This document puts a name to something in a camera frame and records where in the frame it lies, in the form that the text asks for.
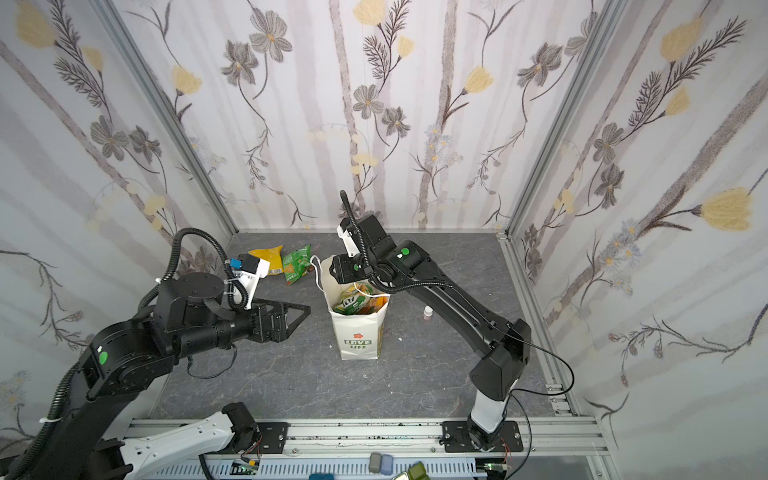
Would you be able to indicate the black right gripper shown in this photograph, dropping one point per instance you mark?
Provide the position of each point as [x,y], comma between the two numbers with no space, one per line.
[346,270]

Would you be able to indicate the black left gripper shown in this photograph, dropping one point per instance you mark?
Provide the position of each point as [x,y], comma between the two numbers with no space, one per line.
[267,321]

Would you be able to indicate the green snack bag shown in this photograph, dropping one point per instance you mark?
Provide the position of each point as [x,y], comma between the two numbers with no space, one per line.
[297,264]

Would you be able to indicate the white paper shopping bag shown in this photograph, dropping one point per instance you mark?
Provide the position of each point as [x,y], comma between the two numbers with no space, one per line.
[359,337]

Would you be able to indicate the yellow chip bag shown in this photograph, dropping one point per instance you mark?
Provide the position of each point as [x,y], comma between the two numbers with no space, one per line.
[273,256]

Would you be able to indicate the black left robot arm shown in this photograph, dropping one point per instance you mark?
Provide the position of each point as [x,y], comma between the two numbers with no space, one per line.
[181,316]

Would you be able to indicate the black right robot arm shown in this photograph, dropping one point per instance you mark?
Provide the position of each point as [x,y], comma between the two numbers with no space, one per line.
[504,346]

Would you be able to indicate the orange snack pack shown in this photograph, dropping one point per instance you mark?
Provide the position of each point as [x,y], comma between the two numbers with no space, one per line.
[378,305]

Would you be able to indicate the green yellow object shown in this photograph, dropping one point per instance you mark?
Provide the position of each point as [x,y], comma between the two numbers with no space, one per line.
[417,471]

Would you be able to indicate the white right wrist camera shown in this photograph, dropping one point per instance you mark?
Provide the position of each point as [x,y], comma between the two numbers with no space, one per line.
[348,241]

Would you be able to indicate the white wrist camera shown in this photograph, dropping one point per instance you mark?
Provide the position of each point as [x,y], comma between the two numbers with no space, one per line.
[348,241]
[248,270]

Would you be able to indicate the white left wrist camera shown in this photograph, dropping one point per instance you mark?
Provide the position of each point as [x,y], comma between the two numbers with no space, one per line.
[248,270]

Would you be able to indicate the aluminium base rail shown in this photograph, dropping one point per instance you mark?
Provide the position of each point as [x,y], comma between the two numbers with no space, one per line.
[538,448]

